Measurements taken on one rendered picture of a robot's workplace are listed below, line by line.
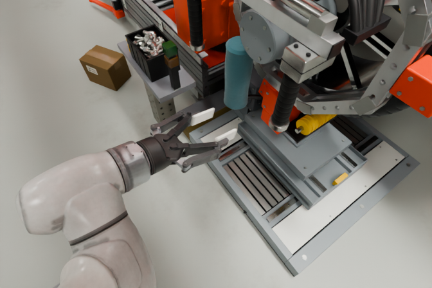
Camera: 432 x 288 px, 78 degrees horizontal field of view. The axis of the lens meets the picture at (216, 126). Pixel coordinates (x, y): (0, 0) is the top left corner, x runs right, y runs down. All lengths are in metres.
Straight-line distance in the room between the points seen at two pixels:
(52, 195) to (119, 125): 1.17
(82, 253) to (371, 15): 0.59
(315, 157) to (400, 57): 0.70
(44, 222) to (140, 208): 0.88
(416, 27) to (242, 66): 0.44
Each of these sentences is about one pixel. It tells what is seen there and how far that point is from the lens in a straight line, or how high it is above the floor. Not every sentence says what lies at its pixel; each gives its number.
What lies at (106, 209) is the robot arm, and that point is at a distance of 0.50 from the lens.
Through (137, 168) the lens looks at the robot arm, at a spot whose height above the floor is 0.79.
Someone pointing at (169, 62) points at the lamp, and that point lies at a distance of 0.99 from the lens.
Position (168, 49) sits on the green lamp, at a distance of 0.96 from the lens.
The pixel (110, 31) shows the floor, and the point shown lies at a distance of 2.34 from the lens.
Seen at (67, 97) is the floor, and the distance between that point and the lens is 1.91.
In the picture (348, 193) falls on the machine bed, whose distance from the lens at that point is 1.39.
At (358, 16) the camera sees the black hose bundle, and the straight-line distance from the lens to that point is 0.50.
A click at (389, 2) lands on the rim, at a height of 0.92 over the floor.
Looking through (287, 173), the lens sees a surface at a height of 0.15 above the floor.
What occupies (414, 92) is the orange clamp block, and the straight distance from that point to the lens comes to 0.66.
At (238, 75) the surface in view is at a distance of 0.86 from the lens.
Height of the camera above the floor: 1.23
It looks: 53 degrees down
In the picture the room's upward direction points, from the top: straight up
